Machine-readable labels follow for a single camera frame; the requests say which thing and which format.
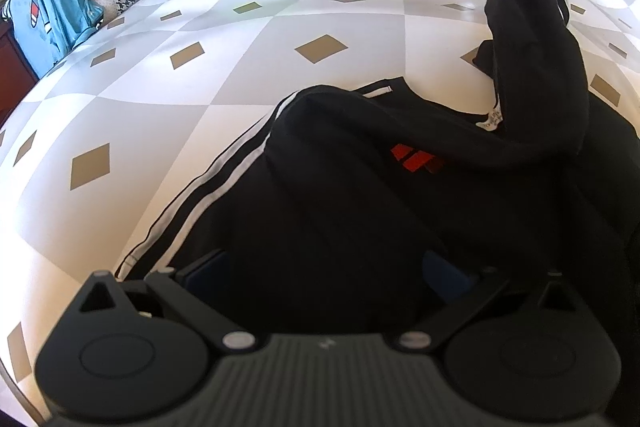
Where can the black white-striped t-shirt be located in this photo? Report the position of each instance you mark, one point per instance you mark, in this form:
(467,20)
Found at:
(350,207)

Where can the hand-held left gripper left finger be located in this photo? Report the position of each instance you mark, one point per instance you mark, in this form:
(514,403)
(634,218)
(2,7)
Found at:
(210,274)

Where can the red-brown wooden cabinet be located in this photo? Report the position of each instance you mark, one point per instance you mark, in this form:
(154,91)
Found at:
(12,72)

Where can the grey white checkered tablecloth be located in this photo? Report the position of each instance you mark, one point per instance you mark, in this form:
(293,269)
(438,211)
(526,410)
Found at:
(200,82)

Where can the blue printed garment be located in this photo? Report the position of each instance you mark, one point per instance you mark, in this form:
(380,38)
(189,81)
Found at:
(55,17)

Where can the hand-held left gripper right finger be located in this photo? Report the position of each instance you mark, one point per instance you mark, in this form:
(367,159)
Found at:
(445,277)

